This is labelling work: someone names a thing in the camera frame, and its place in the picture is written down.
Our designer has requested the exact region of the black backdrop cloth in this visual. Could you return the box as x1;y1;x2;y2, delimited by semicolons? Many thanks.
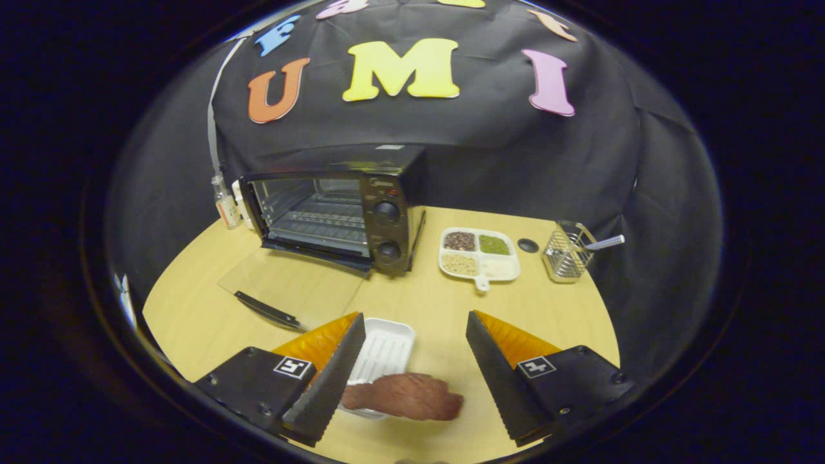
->
106;0;723;387

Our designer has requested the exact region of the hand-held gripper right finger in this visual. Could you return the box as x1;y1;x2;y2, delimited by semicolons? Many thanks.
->
466;311;636;448

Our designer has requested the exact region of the white divided plate with grains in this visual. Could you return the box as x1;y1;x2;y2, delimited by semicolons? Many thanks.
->
439;227;521;292

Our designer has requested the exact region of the small white ribbed tray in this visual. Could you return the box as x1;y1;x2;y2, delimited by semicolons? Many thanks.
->
338;318;416;420

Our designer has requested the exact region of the brown meat slice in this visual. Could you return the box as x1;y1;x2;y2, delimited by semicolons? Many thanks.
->
340;372;465;421

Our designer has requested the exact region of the black toaster oven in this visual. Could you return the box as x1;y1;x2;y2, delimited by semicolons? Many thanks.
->
218;145;427;333

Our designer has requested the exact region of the small clear bottle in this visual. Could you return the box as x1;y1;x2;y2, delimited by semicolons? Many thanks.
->
211;174;240;229

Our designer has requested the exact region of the wire mesh holder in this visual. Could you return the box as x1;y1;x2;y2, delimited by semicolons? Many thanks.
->
543;221;597;284

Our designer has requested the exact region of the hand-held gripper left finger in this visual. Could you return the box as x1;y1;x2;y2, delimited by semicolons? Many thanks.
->
193;313;367;448

